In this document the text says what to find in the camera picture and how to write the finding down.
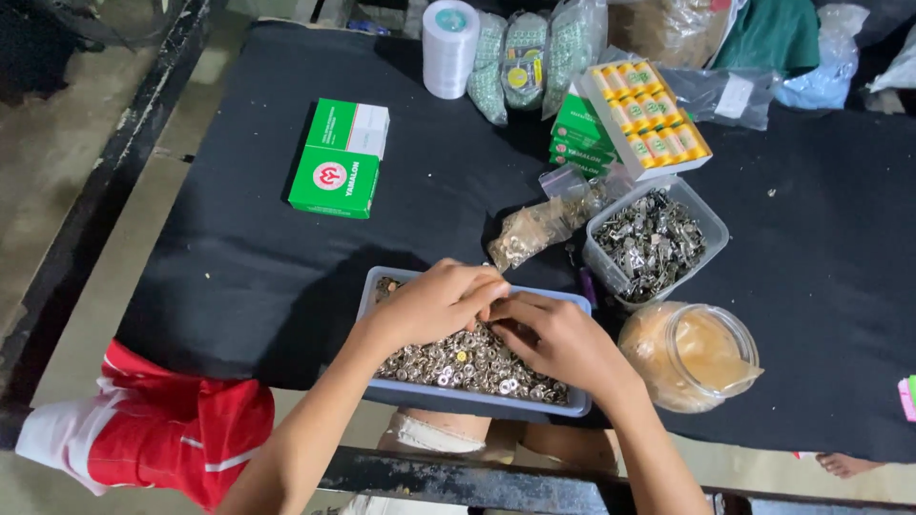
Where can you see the person's right hand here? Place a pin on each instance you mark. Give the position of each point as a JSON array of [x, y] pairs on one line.
[[565, 343]]

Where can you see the person's left hand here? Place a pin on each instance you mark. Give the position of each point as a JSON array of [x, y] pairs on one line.
[[429, 304]]

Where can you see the person's left fingers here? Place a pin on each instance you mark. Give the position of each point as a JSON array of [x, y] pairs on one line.
[[486, 293]]

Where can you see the pile of metal snap buttons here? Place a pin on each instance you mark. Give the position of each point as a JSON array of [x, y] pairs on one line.
[[465, 361]]

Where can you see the small bag of brass rings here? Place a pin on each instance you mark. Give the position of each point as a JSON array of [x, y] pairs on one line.
[[526, 232]]

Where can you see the purple lighter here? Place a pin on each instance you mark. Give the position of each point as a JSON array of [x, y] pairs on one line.
[[588, 287]]

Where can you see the blue plastic tray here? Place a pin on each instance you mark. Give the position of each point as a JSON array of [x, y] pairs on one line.
[[472, 400]]

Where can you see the small clear zip bag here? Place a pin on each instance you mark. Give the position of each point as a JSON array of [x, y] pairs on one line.
[[583, 193]]

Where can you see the person's legs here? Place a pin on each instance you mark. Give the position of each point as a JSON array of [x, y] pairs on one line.
[[444, 429]]

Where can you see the small green thread box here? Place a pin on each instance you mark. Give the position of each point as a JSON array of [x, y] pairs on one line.
[[576, 153], [579, 168], [581, 121]]

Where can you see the pile of metal clips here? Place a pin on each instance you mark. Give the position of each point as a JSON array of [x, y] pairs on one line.
[[648, 243]]

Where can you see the green box with red logo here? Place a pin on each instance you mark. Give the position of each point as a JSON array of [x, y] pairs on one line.
[[335, 182]]

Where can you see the clear jar with plastic bag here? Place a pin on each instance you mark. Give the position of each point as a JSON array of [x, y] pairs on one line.
[[687, 354]]

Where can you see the green and white box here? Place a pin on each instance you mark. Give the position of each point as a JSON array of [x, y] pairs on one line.
[[350, 127]]

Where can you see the bag of green buttons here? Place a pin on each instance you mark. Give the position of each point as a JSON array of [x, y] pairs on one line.
[[569, 54], [489, 71], [524, 61]]

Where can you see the clear plastic container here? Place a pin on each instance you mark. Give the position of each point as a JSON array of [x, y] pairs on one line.
[[708, 222]]

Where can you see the white thread spool box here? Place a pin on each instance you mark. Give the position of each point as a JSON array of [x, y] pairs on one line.
[[644, 118]]

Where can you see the black table cloth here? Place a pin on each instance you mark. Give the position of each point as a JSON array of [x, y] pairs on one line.
[[250, 272]]

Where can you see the rows of yellow thread spools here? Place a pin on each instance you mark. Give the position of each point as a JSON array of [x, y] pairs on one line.
[[648, 113]]

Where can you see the white ribbon spool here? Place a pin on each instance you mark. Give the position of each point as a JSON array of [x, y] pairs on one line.
[[447, 50]]

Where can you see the clear bag with white label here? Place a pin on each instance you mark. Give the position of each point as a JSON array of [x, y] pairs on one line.
[[723, 93]]

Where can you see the brown plastic bag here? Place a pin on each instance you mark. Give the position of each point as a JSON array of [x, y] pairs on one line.
[[665, 28]]

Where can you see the red and white garment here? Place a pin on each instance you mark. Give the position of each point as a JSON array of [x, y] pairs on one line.
[[157, 429]]

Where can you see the green cloth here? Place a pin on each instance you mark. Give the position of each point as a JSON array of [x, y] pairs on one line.
[[769, 36]]

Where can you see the person's foot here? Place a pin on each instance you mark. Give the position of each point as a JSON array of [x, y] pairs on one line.
[[848, 463]]

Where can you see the blue plastic bag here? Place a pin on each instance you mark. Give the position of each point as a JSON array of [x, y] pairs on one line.
[[823, 71]]

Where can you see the pink and green item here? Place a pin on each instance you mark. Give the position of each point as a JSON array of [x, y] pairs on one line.
[[909, 397]]

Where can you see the white plastic bag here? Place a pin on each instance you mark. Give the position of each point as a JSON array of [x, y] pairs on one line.
[[894, 71]]

